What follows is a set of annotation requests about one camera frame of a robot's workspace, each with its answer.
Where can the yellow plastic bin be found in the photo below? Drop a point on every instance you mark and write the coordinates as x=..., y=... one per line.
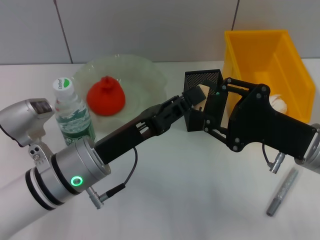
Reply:
x=250, y=50

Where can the green glass fruit plate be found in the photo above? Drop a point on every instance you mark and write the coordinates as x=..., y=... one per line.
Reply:
x=145, y=80

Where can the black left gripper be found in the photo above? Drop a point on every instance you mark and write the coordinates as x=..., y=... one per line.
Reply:
x=125, y=140

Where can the grey marker pen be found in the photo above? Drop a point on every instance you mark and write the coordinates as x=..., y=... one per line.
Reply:
x=282, y=192

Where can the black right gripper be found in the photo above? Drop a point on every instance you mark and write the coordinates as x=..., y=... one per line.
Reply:
x=262, y=120

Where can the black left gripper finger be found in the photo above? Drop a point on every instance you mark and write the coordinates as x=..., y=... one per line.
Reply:
x=195, y=96

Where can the beige eraser with barcode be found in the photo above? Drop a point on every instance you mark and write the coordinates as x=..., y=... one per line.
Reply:
x=205, y=91

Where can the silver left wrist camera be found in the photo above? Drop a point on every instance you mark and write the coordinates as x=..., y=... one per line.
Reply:
x=25, y=117

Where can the white paper ball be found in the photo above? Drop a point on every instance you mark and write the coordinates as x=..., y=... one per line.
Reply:
x=280, y=103

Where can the clear green-label water bottle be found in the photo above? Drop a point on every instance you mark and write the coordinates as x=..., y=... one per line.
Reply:
x=72, y=117

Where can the red orange fruit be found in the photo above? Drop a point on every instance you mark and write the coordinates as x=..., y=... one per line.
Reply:
x=106, y=97

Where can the black mesh pen holder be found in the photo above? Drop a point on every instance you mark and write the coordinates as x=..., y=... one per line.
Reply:
x=195, y=75

